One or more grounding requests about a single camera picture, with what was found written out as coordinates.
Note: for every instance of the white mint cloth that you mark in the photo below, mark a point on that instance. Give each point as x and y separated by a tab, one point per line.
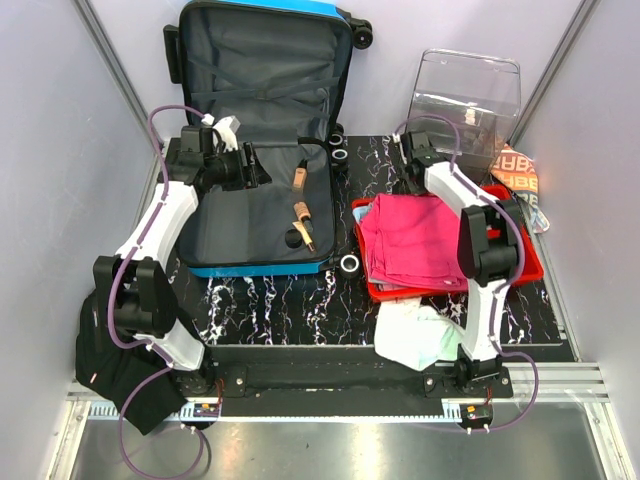
415	335

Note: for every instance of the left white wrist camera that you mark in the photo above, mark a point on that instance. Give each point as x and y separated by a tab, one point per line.
226	128

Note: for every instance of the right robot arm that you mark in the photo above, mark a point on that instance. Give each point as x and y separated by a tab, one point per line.
490	252

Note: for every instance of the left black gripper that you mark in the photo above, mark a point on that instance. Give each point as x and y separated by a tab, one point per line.
248	177

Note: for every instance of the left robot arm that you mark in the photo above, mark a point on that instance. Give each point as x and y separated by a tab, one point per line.
135	300

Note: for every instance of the black cloth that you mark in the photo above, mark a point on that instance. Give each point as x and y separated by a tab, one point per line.
113	373

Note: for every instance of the black round compact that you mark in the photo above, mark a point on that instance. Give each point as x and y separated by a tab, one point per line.
293	239

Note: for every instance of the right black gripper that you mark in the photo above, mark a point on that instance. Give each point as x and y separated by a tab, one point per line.
413	189

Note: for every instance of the black marble pattern mat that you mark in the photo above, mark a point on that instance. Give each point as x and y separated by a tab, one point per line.
328	309

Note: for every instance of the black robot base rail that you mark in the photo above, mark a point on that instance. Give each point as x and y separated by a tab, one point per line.
340	383

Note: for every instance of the red plastic tray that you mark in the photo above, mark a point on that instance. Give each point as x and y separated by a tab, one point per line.
533	269

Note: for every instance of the orange white printed bag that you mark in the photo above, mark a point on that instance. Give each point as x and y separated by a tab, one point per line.
517	172

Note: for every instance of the clear plastic drawer organizer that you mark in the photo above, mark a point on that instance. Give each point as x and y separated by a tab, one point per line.
468	105

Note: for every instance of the blue hard-shell suitcase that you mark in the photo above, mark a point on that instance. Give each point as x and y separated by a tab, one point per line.
281	68

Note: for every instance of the light blue t-shirt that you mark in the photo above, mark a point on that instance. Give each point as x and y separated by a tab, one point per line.
360	212

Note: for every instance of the magenta pink cloth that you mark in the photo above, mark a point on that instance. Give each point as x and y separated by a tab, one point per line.
411	241

